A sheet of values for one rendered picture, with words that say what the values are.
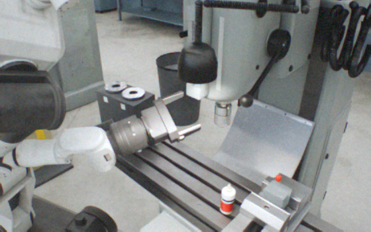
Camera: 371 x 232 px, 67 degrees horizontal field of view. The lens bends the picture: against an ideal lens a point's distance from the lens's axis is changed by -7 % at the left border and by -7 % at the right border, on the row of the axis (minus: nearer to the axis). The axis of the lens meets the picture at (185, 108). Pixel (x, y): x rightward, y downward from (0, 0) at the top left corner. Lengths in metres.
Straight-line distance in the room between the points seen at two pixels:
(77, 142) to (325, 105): 0.83
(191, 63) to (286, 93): 0.70
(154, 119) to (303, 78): 0.58
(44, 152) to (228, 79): 0.48
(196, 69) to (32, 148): 0.48
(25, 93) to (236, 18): 0.43
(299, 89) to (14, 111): 0.90
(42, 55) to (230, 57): 0.39
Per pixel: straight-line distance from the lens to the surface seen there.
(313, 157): 1.26
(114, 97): 1.19
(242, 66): 0.67
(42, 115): 0.58
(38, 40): 0.64
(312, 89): 1.10
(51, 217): 1.55
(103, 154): 0.74
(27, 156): 0.82
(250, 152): 1.22
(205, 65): 0.51
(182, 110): 2.90
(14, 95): 0.57
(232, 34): 0.64
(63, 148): 0.74
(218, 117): 0.83
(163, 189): 1.04
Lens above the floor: 1.67
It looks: 30 degrees down
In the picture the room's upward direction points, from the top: straight up
